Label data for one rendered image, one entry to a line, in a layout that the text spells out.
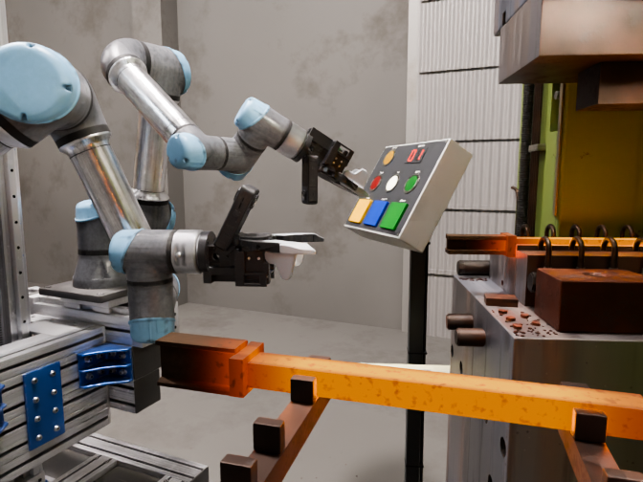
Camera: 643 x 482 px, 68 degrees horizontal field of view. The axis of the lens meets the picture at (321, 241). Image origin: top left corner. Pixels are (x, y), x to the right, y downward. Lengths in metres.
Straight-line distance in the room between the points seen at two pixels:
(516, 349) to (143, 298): 0.57
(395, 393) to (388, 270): 3.15
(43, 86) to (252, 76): 3.25
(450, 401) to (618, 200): 0.76
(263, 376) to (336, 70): 3.36
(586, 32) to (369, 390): 0.58
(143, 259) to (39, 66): 0.32
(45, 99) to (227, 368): 0.52
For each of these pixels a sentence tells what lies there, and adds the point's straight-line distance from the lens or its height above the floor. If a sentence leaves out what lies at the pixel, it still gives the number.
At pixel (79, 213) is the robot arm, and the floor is 1.01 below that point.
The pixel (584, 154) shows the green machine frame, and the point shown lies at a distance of 1.06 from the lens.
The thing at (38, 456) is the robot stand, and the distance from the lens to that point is 1.35.
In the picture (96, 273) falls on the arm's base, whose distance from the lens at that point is 1.38.
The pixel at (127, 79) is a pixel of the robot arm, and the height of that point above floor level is 1.33.
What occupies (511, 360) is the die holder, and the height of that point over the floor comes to 0.89.
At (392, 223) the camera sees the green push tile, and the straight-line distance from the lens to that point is 1.21.
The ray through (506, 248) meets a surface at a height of 0.99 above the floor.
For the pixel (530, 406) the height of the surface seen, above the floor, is 0.94.
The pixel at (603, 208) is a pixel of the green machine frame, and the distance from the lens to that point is 1.08.
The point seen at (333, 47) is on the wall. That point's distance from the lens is 3.74.
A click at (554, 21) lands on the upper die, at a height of 1.32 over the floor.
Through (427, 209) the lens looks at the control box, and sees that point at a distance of 1.20.
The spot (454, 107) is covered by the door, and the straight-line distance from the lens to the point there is 3.37.
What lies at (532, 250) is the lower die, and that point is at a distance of 0.81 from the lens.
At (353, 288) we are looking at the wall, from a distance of 3.66.
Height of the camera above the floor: 1.10
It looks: 7 degrees down
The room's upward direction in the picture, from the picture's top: straight up
